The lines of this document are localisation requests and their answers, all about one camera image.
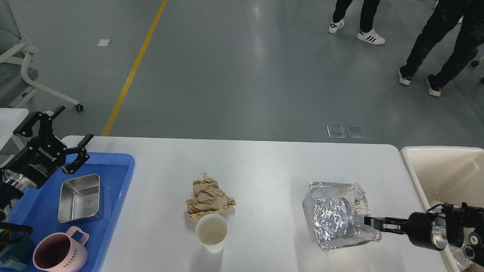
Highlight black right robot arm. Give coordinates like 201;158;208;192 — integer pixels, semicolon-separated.
364;202;484;267

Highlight pink HOME mug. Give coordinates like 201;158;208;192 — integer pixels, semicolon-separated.
32;226;90;272

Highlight stainless steel rectangular container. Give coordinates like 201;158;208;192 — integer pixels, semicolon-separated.
57;174;102;224

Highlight teal yellow cup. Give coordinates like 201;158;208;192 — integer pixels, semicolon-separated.
0;240;35;271

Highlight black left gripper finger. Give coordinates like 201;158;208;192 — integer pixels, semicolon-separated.
62;134;94;175
13;106;66;144

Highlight clear floor plate right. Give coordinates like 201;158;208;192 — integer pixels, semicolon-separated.
346;125;365;138

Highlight beige plastic bin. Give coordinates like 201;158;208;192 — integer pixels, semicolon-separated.
400;146;484;270

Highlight white side table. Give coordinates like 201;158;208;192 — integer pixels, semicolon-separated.
0;107;29;150

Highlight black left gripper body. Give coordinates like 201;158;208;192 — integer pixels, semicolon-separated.
3;137;67;189

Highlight person with white sneakers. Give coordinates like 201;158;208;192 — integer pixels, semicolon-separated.
328;0;386;45

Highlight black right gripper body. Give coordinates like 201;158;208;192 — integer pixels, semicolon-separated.
406;212;447;251

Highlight person in dark jeans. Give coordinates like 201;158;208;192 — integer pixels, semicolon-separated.
398;0;484;97

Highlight clear floor plate left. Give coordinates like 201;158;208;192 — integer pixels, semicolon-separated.
326;125;346;138

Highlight aluminium foil tray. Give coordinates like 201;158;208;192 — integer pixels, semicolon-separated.
302;181;382;251

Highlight crumpled brown paper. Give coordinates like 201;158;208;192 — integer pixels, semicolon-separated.
185;173;237;223

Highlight white paper cup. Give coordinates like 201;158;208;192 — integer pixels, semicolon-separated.
195;214;228;253

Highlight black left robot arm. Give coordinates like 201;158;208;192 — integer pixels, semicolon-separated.
0;106;93;245

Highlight blue plastic tray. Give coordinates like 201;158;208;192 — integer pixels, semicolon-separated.
8;153;135;272

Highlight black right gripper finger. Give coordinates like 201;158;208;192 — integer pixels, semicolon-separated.
373;224;406;235
364;216;408;227

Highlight clear floor plate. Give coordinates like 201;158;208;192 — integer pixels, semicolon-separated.
346;125;365;138
326;125;346;138

